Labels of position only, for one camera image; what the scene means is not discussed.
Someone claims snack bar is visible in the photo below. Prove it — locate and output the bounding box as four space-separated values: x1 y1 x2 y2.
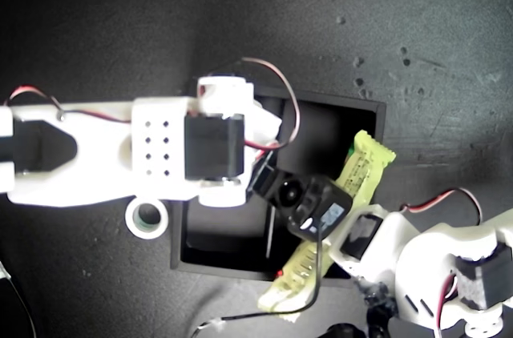
256 129 398 324

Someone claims black tray with wells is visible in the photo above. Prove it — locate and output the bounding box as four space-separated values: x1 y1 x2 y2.
170 81 388 292

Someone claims white tape roll green core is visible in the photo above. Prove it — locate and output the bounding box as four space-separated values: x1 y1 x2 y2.
124 197 170 240

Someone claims red servo wire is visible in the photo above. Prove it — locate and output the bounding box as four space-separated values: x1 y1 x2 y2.
239 56 302 151
434 268 461 333
399 187 485 227
4 85 134 126

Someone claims black camera cable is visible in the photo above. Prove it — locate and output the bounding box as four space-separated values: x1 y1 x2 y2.
192 227 324 338

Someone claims white tag on cable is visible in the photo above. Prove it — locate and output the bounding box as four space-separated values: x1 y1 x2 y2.
196 318 228 336

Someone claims thin black cable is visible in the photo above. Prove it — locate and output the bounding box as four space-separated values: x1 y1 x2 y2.
0 260 36 338

